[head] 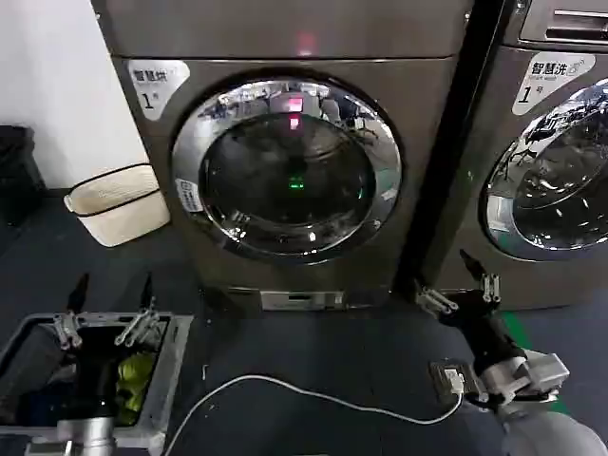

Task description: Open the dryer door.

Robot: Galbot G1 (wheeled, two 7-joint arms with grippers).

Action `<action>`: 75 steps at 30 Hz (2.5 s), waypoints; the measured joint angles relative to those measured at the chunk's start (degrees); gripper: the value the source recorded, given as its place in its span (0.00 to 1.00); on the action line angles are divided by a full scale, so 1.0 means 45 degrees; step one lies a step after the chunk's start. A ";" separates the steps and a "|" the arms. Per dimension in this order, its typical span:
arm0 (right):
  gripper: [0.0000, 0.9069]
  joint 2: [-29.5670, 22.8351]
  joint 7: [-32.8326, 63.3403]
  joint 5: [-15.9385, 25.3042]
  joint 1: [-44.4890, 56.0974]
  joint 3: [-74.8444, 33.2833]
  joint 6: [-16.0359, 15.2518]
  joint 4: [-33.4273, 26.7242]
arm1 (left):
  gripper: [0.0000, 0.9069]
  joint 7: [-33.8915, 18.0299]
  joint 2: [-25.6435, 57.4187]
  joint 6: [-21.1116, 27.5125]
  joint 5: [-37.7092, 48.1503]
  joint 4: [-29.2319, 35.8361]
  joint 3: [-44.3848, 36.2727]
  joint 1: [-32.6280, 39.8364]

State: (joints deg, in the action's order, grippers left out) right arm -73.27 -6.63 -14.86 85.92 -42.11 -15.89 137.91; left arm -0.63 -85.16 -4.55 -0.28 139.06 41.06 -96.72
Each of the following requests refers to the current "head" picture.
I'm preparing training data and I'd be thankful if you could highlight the green floor tape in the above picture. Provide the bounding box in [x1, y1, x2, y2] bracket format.
[503, 311, 574, 415]

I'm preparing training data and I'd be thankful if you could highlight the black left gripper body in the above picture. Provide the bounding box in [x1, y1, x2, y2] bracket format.
[63, 327, 121, 421]

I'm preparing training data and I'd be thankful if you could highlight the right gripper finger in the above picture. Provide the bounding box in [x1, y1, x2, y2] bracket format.
[458, 248, 503, 304]
[414, 285, 458, 315]

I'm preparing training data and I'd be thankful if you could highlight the round glass washer door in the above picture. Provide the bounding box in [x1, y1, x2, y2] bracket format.
[478, 77, 608, 263]

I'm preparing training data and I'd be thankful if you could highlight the white number label sticker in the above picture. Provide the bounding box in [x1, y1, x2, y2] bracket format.
[123, 58, 192, 123]

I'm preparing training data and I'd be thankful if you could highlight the grey floor socket box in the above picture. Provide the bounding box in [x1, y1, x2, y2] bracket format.
[428, 360, 477, 396]

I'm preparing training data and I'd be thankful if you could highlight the white number label with swirl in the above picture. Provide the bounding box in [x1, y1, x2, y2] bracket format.
[512, 51, 598, 116]

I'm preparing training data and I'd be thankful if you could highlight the grey plastic laundry crate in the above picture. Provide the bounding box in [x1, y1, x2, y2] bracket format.
[0, 311, 195, 450]

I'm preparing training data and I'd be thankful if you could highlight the small white door sticker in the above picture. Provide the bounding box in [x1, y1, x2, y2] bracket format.
[175, 177, 204, 216]

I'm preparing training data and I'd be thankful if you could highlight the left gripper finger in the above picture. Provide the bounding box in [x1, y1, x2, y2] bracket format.
[50, 272, 91, 352]
[112, 272, 159, 348]

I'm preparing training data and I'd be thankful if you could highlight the grey front-load dryer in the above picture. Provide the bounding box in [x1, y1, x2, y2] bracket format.
[89, 0, 476, 313]

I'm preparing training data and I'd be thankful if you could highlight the white cable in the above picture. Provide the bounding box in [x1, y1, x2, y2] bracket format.
[174, 371, 469, 456]

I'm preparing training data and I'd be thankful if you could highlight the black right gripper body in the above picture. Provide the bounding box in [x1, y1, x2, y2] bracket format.
[438, 289, 520, 377]

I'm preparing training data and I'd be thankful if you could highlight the round glass dryer door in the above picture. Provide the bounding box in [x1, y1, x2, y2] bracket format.
[170, 69, 405, 266]

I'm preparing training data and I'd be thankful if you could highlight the black bin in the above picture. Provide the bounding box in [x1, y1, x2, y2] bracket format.
[0, 124, 49, 227]

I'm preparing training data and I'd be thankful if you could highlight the dark clothes pile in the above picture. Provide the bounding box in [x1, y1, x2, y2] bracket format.
[16, 327, 120, 427]

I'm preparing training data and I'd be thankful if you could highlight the yellow-green garment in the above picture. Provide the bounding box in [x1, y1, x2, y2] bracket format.
[115, 352, 156, 427]

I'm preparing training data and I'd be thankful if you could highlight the grey front-load washer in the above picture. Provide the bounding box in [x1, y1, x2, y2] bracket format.
[435, 0, 608, 313]

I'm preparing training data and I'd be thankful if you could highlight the cream fabric basket black trim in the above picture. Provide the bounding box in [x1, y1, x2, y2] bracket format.
[63, 162, 173, 249]

